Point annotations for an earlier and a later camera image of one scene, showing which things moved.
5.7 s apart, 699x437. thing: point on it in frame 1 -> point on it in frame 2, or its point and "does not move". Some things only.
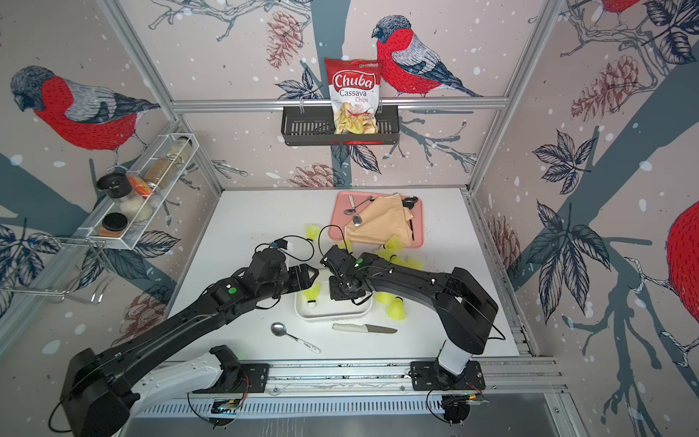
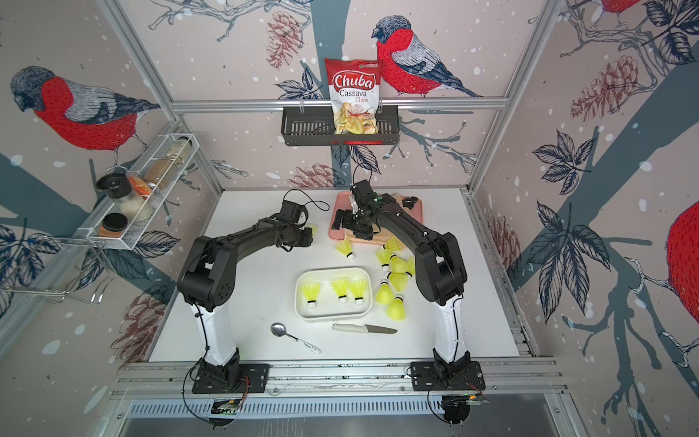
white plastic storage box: x=327 y=309 does not move
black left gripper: x=298 y=276 -> x=308 y=242
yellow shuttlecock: x=394 y=243 does not move
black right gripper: x=335 y=296 -> x=345 y=217
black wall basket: x=317 y=127 does not move
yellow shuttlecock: x=311 y=294 does not move
